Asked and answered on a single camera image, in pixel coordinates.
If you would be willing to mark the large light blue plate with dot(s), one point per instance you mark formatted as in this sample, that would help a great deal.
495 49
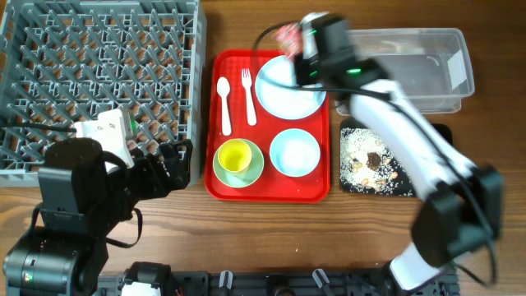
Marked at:
284 103

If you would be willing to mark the cream plastic spoon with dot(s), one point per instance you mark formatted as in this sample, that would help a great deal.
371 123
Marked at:
223 89

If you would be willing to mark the red snack wrapper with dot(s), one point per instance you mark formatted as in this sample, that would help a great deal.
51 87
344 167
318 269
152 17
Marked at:
289 39

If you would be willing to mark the grey plastic dishwasher rack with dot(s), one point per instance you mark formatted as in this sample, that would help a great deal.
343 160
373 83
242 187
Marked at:
68 61

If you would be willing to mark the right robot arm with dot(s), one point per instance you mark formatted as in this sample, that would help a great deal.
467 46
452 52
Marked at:
461 209

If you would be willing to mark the black rectangular waste tray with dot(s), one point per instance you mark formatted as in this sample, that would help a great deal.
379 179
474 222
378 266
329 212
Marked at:
349 189

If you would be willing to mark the light blue small bowl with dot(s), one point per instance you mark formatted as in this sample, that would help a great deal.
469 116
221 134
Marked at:
295 152

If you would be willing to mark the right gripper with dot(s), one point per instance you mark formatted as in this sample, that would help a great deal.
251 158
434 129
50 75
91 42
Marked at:
306 76

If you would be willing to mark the cream plastic fork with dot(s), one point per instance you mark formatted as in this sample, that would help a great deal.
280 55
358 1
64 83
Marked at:
247 83

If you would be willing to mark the rice and food scraps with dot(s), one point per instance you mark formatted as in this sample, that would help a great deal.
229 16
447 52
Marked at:
367 158

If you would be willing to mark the yellow plastic cup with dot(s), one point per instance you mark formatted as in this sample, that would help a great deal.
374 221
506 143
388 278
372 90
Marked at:
235 156

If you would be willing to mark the clear plastic waste bin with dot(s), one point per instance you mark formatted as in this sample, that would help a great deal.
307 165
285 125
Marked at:
431 64

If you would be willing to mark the green saucer plate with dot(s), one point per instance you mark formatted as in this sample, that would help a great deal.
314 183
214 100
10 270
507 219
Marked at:
241 180

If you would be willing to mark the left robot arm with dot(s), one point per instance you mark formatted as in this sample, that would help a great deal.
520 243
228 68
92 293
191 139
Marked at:
86 191

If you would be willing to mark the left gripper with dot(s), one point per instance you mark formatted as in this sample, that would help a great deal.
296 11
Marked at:
177 173

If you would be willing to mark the red plastic serving tray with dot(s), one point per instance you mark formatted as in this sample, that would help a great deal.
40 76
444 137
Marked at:
271 186

